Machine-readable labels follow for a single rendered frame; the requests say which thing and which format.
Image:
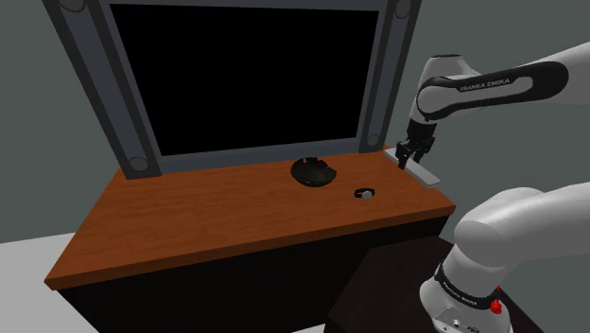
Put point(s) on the grey remote control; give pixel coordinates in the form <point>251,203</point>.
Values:
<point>421,174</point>

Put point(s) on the dark robot stand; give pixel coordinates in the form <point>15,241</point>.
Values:
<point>382,290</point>

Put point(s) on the black wristwatch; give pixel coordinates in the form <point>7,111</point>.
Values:
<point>364,193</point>

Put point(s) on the grey framed television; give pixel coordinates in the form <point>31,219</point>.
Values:
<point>244,78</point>

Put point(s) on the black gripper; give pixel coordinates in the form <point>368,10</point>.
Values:
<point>420,134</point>

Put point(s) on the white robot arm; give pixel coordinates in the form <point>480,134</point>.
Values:
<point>502,221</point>

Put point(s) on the broken black bowl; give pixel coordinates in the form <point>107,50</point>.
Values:
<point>312,174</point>

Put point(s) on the wooden top tv cabinet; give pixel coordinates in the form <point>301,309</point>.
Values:
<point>207,207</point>

